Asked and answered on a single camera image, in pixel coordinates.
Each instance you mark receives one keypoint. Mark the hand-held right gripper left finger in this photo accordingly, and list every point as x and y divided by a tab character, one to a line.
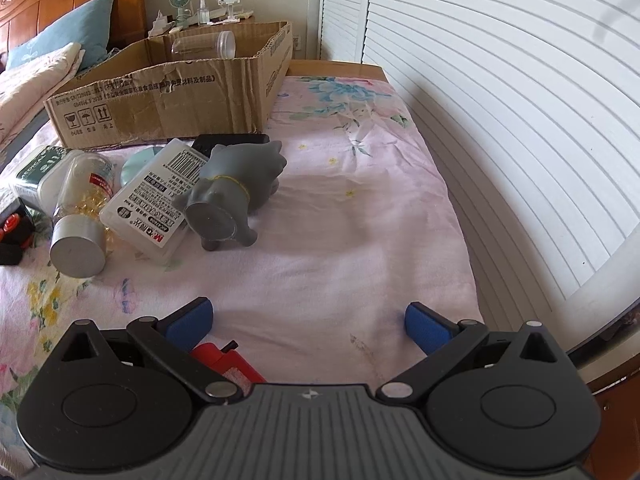
192	317

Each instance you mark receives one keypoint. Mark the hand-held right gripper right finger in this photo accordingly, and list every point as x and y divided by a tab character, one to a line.
425	327

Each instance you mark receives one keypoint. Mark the white barcode stationery box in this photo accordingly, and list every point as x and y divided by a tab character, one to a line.
145	200

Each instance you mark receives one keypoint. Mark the silver capped capsule bottle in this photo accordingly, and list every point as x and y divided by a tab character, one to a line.
80	247

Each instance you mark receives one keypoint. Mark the grey elephant figurine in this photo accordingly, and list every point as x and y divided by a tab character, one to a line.
225	180

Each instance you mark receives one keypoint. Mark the mint green round disc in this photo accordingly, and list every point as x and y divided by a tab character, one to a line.
132	167

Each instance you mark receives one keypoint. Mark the white green label container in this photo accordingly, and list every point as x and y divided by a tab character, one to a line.
40	170

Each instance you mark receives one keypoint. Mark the brown cardboard box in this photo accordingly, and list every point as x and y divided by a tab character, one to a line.
150	100

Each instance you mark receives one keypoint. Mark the clear plastic jar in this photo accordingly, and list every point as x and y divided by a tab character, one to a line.
200	46

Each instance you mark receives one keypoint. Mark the red plastic tool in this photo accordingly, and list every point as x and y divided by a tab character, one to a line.
220	360

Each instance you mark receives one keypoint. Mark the pink floral bed sheet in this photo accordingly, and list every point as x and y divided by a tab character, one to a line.
325	235

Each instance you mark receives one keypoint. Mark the black rectangular box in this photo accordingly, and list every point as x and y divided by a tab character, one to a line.
235	139

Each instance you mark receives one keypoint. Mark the black and red gadget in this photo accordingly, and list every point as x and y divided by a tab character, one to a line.
15	225

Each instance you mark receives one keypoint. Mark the white louvered closet door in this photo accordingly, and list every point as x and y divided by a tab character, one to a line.
500	110
345	10

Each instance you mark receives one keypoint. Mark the pink cream pillow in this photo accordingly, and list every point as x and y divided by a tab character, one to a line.
30	80

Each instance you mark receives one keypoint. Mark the wooden nightstand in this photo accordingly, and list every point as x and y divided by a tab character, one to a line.
245	20

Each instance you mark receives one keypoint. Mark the clear spray bottle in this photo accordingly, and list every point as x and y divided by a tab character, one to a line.
203	12

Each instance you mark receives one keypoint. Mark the blue pillow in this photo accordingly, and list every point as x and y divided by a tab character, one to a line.
65	35

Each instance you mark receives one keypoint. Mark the white phone stand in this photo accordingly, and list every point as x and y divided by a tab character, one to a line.
227	0

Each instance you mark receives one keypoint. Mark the wooden bed headboard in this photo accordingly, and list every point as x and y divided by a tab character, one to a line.
50	5

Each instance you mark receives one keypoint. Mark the wooden bed frame rail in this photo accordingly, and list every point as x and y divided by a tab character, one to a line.
335	67

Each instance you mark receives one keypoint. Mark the wall power outlet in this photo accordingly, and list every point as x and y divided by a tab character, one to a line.
296	42

